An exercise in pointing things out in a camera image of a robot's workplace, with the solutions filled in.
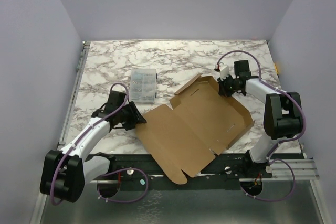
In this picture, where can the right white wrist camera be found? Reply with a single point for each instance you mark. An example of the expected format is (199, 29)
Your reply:
(223, 70)

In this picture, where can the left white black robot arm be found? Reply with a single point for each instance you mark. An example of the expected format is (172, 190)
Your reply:
(66, 171)

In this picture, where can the brown cardboard box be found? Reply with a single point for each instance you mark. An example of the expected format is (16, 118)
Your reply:
(197, 122)

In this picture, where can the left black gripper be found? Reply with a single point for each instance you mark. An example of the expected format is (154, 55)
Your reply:
(136, 117)

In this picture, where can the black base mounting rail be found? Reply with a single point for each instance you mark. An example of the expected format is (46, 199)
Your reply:
(140, 172)

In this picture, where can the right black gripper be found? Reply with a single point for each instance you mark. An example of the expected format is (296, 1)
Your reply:
(226, 86)

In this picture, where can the aluminium extrusion frame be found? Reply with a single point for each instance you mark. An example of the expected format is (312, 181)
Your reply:
(41, 198)

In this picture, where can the clear plastic screw organizer box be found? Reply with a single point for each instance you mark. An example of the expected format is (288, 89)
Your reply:
(143, 86)

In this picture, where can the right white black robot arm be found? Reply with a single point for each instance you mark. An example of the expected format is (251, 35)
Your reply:
(283, 121)

